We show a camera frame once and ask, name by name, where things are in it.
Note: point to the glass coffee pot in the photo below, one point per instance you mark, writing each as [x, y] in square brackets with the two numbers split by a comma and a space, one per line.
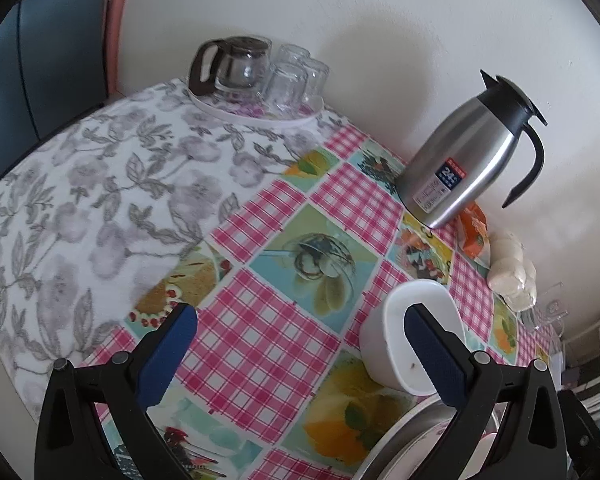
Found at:
[240, 67]

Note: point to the bag of white buns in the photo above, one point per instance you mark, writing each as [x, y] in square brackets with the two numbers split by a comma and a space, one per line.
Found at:
[510, 270]

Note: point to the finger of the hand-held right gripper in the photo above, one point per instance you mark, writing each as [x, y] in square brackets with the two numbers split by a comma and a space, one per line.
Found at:
[582, 440]

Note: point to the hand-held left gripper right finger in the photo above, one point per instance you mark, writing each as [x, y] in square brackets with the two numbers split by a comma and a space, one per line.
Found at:
[435, 355]

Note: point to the white serving tray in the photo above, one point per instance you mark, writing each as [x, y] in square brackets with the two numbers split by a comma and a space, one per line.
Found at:
[290, 119]

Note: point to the pink vertical trim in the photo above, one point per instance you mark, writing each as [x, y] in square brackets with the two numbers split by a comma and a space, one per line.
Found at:
[119, 25]

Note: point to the pink checkered printed tablecloth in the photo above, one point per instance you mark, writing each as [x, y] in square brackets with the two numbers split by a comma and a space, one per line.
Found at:
[270, 320]

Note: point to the clear drinking glass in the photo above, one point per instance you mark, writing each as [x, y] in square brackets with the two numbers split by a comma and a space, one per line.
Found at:
[285, 87]
[316, 77]
[292, 54]

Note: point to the small white bowl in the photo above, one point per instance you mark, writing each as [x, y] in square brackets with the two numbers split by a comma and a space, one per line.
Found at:
[380, 340]

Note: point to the black power adapter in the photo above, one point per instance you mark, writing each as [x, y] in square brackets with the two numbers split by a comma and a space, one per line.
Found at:
[571, 376]

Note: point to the dark blue panel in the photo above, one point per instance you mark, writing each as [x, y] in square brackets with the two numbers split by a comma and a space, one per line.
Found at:
[45, 60]

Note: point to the orange snack packet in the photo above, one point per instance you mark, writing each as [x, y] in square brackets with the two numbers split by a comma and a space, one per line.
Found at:
[472, 232]

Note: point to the stainless steel thermos jug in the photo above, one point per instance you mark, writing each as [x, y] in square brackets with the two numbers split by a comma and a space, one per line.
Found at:
[455, 170]

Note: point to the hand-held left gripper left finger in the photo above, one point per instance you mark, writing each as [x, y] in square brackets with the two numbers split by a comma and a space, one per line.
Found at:
[167, 355]

